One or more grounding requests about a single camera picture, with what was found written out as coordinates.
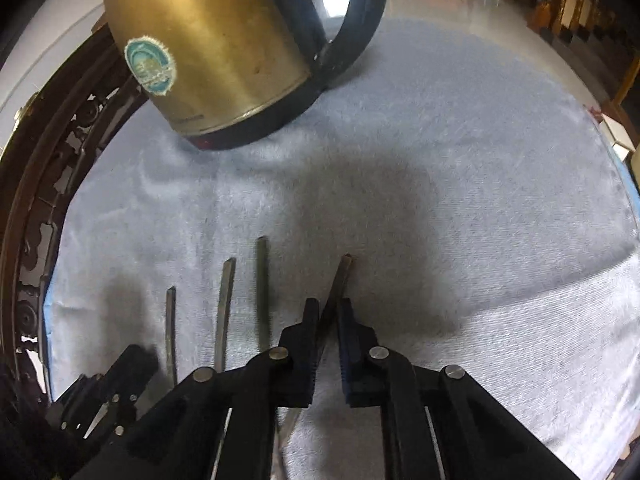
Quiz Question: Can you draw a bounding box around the dark chopstick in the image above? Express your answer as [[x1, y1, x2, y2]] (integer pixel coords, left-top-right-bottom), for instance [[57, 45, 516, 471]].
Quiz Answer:
[[271, 254, 354, 480], [256, 236, 270, 352], [165, 286, 178, 387], [214, 258, 235, 373]]

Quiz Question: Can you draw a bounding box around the carved dark wooden sideboard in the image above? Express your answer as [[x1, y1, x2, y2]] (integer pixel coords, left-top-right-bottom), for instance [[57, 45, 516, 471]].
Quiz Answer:
[[1, 26, 146, 408]]

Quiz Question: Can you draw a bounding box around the blue under cloth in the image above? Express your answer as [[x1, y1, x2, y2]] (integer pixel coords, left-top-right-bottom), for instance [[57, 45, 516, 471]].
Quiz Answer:
[[39, 259, 55, 404]]

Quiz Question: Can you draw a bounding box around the gold electric kettle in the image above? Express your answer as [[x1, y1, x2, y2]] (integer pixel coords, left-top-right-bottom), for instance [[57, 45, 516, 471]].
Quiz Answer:
[[103, 0, 386, 151]]

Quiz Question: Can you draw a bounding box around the grey table cloth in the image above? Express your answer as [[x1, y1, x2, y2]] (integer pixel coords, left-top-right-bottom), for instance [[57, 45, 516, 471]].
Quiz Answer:
[[46, 20, 639, 479]]

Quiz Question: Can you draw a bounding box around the wooden staircase railing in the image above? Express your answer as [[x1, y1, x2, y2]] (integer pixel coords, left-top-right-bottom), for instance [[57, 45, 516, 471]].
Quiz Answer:
[[528, 0, 639, 115]]

